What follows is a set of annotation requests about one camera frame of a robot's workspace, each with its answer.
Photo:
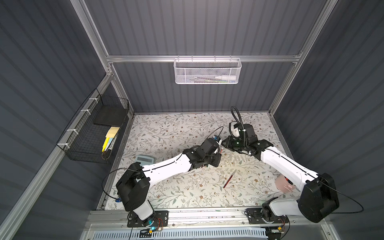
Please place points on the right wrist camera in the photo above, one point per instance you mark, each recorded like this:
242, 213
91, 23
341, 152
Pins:
234, 129

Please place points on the pink round object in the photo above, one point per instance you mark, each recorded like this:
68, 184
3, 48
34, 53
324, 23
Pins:
284, 185

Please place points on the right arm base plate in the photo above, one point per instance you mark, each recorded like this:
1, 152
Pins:
261, 215

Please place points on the white wire mesh basket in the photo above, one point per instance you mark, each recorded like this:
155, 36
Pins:
202, 70

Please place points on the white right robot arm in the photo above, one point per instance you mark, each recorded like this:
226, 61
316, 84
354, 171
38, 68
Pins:
318, 196

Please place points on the dark red carving knife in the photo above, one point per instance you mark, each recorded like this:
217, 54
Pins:
229, 179

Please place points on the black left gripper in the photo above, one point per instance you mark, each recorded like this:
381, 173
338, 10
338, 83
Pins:
216, 154

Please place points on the white ventilated front panel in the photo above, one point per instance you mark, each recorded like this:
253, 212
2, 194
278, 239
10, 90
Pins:
182, 234

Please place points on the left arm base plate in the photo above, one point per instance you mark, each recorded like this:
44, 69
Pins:
157, 219

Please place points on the yellow sticky note pad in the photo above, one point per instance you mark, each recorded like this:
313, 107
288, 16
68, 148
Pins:
109, 138

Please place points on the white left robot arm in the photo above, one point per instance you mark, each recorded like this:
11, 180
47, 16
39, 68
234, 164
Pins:
134, 185

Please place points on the black notebook in basket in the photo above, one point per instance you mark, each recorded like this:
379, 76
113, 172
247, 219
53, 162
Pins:
110, 116

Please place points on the white tube in basket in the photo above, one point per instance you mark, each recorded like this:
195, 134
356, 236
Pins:
226, 78

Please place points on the black wire wall basket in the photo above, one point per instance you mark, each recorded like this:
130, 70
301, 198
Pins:
83, 140

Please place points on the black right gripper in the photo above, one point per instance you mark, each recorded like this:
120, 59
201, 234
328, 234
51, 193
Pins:
229, 143

